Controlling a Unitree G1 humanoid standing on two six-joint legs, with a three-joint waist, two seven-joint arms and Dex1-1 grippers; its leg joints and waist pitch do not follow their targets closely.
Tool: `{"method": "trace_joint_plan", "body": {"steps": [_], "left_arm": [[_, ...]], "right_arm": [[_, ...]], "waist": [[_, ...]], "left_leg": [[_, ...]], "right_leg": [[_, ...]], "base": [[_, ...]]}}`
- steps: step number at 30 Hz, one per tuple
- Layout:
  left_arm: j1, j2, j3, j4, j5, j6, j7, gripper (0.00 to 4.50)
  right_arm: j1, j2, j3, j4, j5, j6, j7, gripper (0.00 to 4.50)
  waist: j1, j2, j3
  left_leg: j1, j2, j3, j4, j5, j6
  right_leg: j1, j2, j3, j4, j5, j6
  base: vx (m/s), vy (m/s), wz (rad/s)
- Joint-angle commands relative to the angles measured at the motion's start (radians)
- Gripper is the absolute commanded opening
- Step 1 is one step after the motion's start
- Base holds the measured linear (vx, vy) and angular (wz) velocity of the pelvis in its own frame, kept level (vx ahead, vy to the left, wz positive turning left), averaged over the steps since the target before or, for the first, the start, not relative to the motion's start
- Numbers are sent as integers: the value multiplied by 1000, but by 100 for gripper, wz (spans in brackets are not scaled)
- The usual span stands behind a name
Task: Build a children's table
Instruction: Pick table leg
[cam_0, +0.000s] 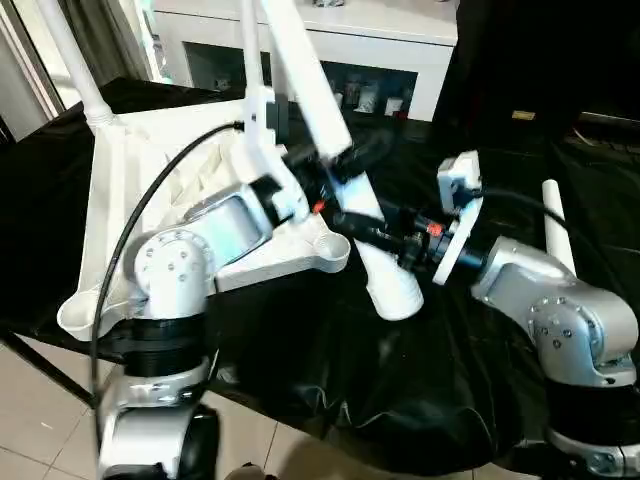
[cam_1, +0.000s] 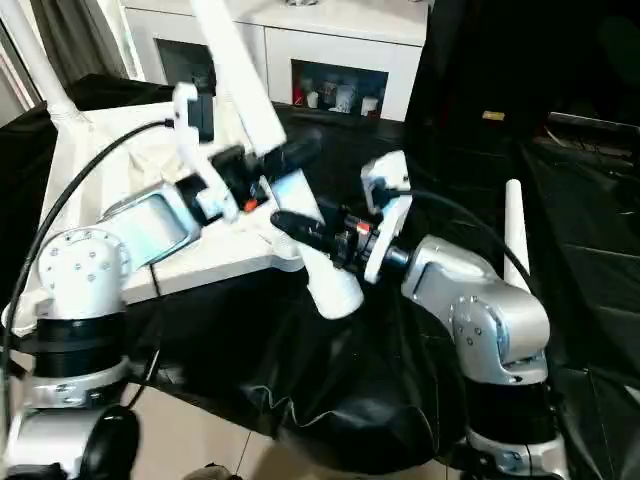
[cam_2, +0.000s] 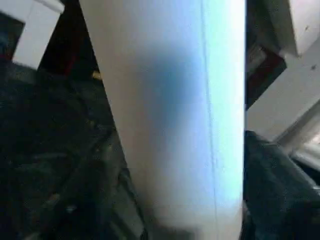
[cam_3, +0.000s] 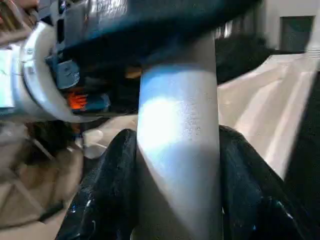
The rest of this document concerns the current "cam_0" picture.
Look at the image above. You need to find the white plastic table top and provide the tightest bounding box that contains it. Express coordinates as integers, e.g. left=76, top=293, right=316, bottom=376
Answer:
left=57, top=94, right=351, bottom=342

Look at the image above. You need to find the white glass-door cabinet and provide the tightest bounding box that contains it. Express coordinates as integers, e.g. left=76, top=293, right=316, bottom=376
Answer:
left=152, top=0, right=459, bottom=124

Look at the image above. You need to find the black work surface mat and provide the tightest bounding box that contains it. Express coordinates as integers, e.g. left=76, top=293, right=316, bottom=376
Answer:
left=0, top=77, right=640, bottom=474

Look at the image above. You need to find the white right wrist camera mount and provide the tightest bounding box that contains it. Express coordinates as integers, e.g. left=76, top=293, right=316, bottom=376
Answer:
left=432, top=152, right=485, bottom=286

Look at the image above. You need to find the black metal bar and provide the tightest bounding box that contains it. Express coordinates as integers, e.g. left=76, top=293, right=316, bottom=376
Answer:
left=579, top=112, right=640, bottom=127

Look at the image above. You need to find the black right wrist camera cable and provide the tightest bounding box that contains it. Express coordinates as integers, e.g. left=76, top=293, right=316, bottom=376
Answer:
left=467, top=187, right=619, bottom=284

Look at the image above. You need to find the white plastic table leg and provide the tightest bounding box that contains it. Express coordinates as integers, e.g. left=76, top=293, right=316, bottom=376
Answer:
left=542, top=179, right=580, bottom=284
left=259, top=0, right=425, bottom=321
left=37, top=0, right=120, bottom=129
left=239, top=0, right=274, bottom=101

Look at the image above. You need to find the black metal stand leg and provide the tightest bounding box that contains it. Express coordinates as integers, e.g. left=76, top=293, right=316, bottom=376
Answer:
left=0, top=327, right=97, bottom=410

